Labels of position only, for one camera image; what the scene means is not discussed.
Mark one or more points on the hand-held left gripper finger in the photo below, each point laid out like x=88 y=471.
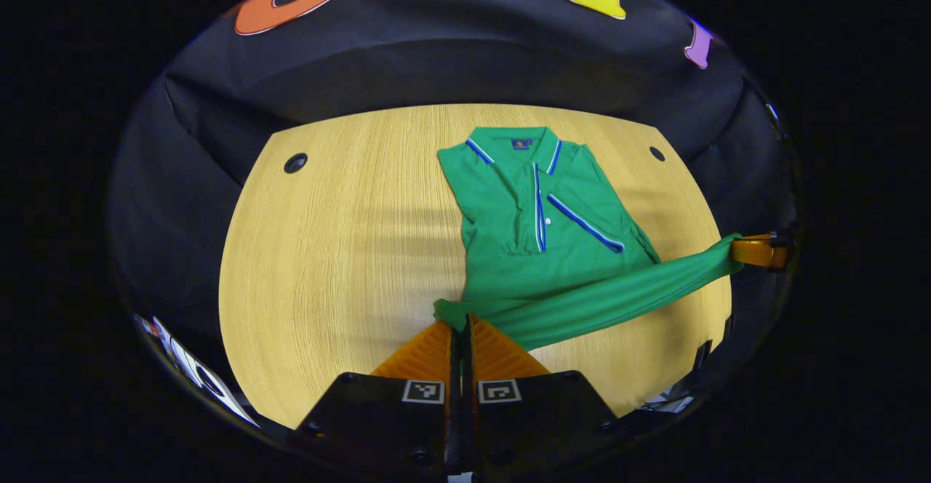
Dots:
x=471 y=417
x=454 y=410

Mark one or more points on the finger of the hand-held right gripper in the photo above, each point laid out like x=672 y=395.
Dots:
x=756 y=252

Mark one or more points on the green T-shirt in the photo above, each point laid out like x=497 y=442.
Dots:
x=524 y=265

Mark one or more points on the printed white sheet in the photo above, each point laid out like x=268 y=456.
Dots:
x=189 y=366

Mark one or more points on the black backdrop cloth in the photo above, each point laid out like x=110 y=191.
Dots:
x=436 y=68

